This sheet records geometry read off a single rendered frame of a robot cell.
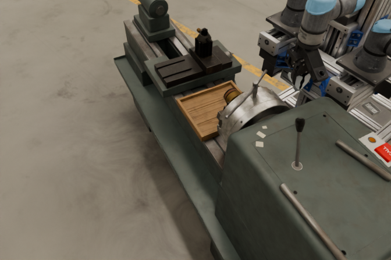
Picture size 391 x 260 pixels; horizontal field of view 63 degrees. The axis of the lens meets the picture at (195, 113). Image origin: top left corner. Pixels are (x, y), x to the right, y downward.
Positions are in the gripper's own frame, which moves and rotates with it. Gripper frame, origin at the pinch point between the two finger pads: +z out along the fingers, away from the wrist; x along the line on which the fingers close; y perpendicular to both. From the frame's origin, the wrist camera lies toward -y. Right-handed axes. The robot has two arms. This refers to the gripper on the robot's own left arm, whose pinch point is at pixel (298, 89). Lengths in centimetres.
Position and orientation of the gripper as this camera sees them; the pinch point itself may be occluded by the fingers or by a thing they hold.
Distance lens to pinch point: 119.3
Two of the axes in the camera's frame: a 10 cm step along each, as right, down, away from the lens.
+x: -9.4, 2.7, -2.1
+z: 0.2, 6.6, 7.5
